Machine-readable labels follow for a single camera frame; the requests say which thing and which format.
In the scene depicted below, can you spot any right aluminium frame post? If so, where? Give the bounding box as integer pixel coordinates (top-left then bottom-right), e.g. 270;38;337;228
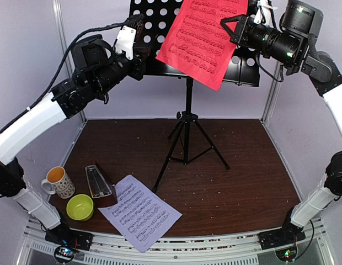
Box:
260;0;295;124

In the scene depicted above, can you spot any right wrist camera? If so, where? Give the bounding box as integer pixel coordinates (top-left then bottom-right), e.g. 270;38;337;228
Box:
249;0;277;28

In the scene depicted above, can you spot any wooden metronome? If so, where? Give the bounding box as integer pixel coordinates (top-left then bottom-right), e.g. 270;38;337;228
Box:
85;161;117;208

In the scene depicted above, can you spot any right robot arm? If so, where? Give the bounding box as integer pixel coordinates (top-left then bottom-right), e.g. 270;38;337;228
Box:
220;1;342;244

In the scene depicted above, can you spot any green bowl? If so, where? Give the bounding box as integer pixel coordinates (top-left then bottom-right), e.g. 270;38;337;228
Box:
66;194;94;221

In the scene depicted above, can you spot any black music stand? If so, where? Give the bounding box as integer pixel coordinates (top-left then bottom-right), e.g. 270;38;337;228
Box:
129;0;261;193

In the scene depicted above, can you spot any patterned mug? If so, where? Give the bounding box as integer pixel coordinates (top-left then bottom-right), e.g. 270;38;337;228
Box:
41;166;76;199

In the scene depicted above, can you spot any white sheet music page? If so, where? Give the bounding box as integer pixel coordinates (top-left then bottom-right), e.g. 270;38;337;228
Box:
99;175;182;253

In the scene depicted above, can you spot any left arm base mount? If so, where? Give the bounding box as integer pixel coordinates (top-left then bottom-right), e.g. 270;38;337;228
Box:
40;224;93;264

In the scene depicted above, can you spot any red sheet music page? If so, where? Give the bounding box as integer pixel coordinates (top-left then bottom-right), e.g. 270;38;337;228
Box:
156;0;248;91

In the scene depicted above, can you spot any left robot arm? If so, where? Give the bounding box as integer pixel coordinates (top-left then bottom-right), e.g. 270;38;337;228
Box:
0;34;151;245

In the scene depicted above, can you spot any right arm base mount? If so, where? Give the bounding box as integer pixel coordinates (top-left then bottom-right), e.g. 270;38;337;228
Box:
258;227;306;263

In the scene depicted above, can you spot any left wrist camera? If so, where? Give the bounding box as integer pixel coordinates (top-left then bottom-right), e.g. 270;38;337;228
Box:
114;14;145;61

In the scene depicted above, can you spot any front aluminium rail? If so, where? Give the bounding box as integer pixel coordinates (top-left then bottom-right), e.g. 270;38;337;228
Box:
18;218;334;265

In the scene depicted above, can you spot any left aluminium frame post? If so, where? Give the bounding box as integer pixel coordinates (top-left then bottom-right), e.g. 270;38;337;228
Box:
51;0;87;124

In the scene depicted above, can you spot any aluminium frame post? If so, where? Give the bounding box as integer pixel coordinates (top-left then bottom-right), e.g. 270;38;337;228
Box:
51;0;87;124
260;0;295;124

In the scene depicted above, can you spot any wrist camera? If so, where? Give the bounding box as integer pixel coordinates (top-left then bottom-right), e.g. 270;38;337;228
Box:
249;0;277;28
114;14;145;61

